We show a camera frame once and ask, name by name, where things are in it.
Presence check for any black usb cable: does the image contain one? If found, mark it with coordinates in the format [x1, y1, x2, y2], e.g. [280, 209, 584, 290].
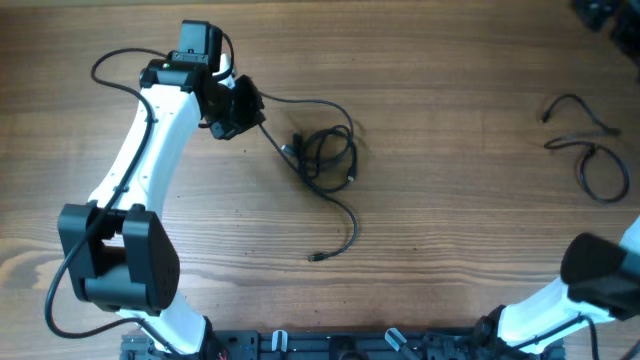
[257, 92, 360, 263]
[280, 124, 359, 194]
[539, 93, 631, 204]

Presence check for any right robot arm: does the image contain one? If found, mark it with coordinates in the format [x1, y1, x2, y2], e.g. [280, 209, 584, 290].
[470, 221, 639, 359]

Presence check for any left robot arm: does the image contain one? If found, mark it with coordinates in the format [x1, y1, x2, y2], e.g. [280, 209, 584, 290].
[58, 20, 264, 359]

